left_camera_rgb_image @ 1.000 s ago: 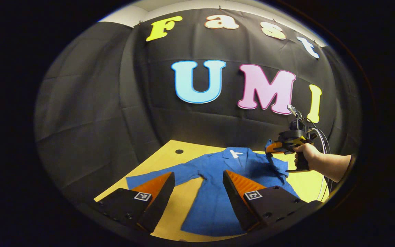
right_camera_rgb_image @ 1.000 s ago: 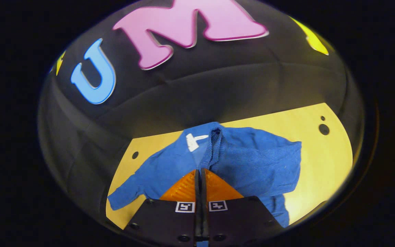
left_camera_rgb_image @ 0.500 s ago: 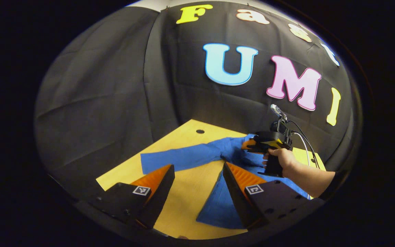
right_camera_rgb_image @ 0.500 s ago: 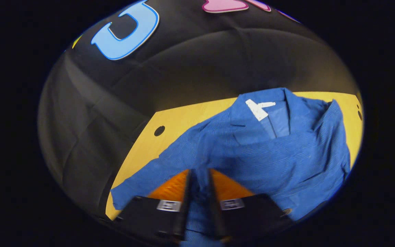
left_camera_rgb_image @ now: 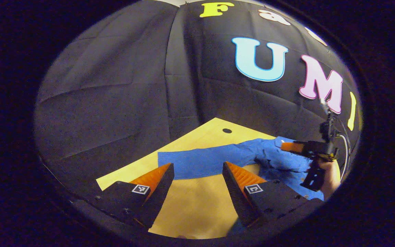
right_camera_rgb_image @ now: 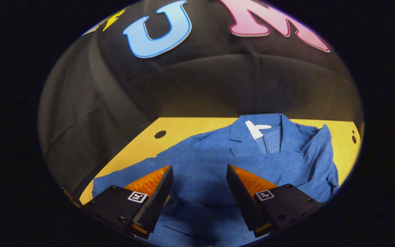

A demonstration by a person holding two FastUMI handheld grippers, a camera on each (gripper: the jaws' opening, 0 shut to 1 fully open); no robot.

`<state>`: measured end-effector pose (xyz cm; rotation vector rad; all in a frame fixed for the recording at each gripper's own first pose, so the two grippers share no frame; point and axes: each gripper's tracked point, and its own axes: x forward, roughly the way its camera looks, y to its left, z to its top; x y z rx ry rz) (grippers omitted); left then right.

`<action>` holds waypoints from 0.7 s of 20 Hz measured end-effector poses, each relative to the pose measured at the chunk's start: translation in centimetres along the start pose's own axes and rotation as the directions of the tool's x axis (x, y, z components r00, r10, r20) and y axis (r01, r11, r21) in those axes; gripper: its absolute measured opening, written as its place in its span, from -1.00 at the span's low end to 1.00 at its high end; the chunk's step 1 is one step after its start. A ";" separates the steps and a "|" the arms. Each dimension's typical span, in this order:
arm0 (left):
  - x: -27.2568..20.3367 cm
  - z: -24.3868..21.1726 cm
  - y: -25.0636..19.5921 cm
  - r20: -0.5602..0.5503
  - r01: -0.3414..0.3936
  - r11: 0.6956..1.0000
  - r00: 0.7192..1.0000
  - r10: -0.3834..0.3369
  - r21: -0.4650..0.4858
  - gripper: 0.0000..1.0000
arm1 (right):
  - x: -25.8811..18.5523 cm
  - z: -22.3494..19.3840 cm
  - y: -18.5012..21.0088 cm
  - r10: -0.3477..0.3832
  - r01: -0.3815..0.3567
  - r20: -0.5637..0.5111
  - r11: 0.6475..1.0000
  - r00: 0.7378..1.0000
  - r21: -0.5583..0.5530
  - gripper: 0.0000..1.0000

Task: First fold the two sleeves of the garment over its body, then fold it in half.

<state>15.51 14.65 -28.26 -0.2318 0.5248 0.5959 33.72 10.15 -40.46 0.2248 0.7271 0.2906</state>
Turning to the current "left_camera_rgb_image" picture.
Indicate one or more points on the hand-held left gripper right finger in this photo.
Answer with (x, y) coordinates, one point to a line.
(233, 195)

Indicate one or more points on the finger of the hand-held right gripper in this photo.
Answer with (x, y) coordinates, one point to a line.
(291, 146)

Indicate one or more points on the black backdrop cloth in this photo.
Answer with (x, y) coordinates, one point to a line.
(122, 85)

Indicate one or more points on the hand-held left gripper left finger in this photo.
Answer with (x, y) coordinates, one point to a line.
(158, 195)

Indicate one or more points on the blue button jacket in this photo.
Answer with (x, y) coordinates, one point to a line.
(211, 161)

